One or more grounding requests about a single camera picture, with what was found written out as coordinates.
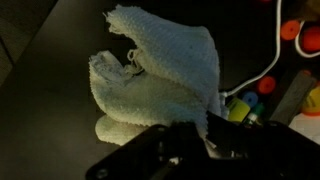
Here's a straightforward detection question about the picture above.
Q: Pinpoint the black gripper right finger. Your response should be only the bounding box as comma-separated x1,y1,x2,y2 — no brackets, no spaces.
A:
206,111,320,180

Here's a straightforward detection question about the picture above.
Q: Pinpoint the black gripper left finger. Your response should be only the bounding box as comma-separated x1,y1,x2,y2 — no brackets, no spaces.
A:
84,121,209,180

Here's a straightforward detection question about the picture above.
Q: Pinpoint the white terry towel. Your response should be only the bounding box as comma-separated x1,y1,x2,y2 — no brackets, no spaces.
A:
88,4,230,146

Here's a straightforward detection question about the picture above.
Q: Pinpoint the dark grey block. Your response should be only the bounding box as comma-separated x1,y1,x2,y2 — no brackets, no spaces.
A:
269,69,318,126

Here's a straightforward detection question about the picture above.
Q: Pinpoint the orange plastic disc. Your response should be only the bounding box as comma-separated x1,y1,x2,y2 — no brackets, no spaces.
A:
301,25,320,53
279,19,302,42
256,75,277,96

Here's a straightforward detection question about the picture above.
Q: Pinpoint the yellow plastic cup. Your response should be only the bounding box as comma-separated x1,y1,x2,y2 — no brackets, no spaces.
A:
301,85,320,117

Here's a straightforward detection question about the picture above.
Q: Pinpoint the brown plush toy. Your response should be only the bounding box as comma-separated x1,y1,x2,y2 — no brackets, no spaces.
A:
296,0,320,22

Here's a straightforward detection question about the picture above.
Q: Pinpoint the white cord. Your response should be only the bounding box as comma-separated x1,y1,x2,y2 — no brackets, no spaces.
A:
221,0,320,98

